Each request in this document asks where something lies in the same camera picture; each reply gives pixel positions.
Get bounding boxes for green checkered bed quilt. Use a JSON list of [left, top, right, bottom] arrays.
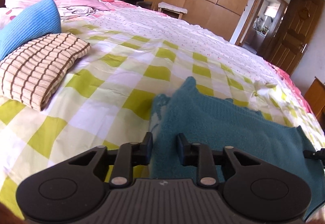
[[1, 8, 324, 218]]

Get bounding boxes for small stool with cloth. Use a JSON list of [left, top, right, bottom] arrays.
[[158, 2, 188, 19]]

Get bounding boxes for teal sweater with white flowers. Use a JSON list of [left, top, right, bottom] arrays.
[[149, 77, 324, 214]]

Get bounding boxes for pink floral blanket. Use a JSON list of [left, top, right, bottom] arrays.
[[267, 62, 313, 114]]

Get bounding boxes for blue ribbed folded garment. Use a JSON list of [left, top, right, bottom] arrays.
[[1, 0, 62, 60]]

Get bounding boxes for wooden door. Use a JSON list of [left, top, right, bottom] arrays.
[[264, 0, 324, 74]]

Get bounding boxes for brown striped folded garment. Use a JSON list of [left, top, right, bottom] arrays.
[[1, 33, 91, 111]]

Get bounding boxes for wooden desk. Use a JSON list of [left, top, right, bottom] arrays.
[[304, 77, 325, 128]]

